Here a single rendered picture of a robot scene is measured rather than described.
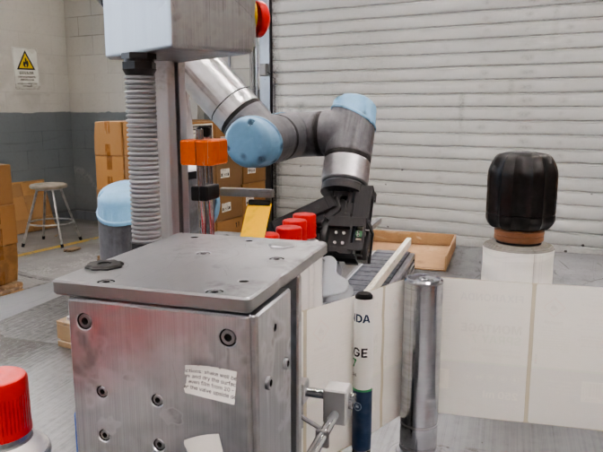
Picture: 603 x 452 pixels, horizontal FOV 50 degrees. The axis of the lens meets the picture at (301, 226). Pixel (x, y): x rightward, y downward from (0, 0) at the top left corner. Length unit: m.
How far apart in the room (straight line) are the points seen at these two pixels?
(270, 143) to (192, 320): 0.64
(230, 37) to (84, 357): 0.40
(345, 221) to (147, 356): 0.66
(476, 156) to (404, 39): 1.08
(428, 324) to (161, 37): 0.37
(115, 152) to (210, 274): 4.56
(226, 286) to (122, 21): 0.47
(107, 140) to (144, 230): 4.25
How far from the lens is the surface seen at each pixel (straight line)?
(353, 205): 1.00
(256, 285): 0.32
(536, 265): 0.82
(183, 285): 0.32
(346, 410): 0.53
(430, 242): 1.95
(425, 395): 0.66
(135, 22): 0.71
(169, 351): 0.33
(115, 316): 0.34
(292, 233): 0.79
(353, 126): 1.03
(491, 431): 0.77
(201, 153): 0.75
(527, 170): 0.80
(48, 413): 0.96
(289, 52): 5.77
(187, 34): 0.65
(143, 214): 0.69
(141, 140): 0.68
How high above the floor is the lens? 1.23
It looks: 10 degrees down
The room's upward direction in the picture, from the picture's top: straight up
